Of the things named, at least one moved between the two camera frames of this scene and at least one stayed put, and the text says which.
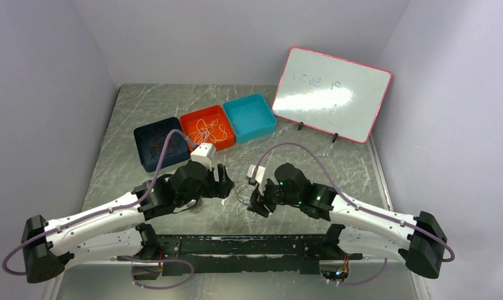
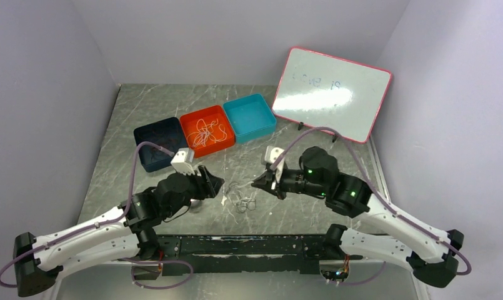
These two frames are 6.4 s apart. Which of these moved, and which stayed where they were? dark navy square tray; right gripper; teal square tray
Moved: right gripper
Stayed: teal square tray; dark navy square tray
